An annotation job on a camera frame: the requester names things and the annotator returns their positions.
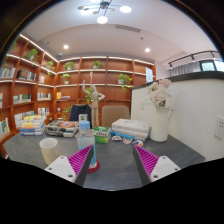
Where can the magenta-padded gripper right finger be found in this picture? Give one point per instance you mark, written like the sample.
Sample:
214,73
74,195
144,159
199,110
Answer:
161,166

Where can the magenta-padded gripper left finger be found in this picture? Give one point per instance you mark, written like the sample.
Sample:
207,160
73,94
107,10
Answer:
63,166

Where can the clear blue-capped water bottle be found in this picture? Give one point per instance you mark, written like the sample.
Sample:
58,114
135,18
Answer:
86,138

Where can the cream ribbed cup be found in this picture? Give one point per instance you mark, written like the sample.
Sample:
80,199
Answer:
48,150

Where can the flat round red coaster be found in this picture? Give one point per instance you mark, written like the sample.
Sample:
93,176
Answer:
95,167

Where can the small colourful oval trinket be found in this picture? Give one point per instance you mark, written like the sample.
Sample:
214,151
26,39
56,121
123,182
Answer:
138,143
116,137
127,140

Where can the stack of magazines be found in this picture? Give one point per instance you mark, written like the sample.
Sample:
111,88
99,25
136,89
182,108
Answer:
61,128

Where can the white jug with flowers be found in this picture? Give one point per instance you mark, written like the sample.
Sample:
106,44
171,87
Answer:
160,123

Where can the green and white box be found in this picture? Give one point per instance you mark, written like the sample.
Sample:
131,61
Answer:
101,135

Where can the stack of colourful books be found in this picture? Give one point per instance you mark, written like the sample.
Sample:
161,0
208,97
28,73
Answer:
32,126

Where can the tall green white carton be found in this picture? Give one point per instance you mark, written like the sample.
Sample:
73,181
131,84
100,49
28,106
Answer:
83,117

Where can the dark blue chair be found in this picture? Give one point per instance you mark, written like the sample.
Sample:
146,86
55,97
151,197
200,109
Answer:
79,113

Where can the wooden artist mannequin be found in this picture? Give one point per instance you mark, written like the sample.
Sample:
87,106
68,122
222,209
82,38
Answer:
95,106

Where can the wooden shelf unit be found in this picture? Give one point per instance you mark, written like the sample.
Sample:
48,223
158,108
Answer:
113,90

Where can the round recessed ceiling light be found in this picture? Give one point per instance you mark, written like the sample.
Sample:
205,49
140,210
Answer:
65,47
147,50

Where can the ceiling air vent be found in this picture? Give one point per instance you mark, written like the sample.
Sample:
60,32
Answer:
128,28

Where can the multi-bulb ceiling chandelier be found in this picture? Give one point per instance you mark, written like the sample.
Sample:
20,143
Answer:
102,10

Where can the white wall socket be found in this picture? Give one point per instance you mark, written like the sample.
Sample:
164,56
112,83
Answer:
220,127

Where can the black track light rail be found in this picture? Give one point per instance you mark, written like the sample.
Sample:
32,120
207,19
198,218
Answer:
190,55

